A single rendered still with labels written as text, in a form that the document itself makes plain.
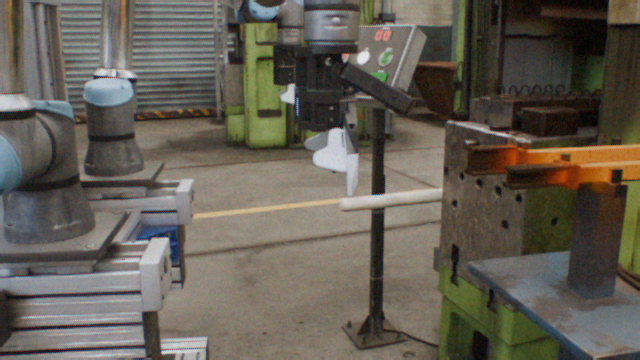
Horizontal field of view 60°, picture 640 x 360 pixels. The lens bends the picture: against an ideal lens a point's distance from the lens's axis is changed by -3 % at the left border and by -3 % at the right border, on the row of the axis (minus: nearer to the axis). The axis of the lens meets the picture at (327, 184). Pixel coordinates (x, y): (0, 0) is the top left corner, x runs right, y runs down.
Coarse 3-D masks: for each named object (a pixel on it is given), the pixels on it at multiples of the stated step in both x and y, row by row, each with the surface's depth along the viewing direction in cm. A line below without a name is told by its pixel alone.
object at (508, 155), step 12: (636, 144) 100; (468, 156) 91; (480, 156) 91; (492, 156) 92; (504, 156) 92; (516, 156) 92; (528, 156) 92; (540, 156) 93; (552, 156) 93; (576, 156) 95; (588, 156) 95; (600, 156) 96; (612, 156) 96; (624, 156) 97; (636, 156) 98; (468, 168) 92; (480, 168) 91; (492, 168) 92
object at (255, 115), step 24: (360, 0) 625; (240, 24) 613; (264, 24) 604; (360, 24) 631; (384, 24) 665; (240, 48) 662; (264, 48) 604; (240, 72) 629; (264, 72) 616; (240, 96) 635; (264, 96) 622; (240, 120) 642; (264, 120) 622; (288, 120) 627; (360, 120) 647; (240, 144) 648; (264, 144) 628; (288, 144) 635; (360, 144) 647
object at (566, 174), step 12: (504, 168) 81; (516, 168) 79; (528, 168) 79; (540, 168) 79; (552, 168) 80; (564, 168) 80; (576, 168) 80; (588, 168) 81; (600, 168) 82; (624, 168) 83; (636, 168) 84; (516, 180) 80; (528, 180) 80; (540, 180) 81; (552, 180) 81; (564, 180) 82; (576, 180) 80; (588, 180) 82; (600, 180) 82
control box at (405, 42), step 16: (368, 32) 200; (384, 32) 194; (400, 32) 190; (416, 32) 188; (368, 48) 197; (384, 48) 192; (400, 48) 187; (416, 48) 190; (368, 64) 194; (384, 64) 189; (400, 64) 185; (400, 80) 186; (368, 96) 189
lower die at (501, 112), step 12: (504, 96) 152; (528, 96) 154; (540, 96) 156; (588, 96) 161; (600, 96) 163; (480, 108) 161; (492, 108) 156; (504, 108) 151; (516, 108) 148; (468, 120) 167; (480, 120) 162; (492, 120) 156; (504, 120) 151; (516, 120) 149; (588, 120) 157
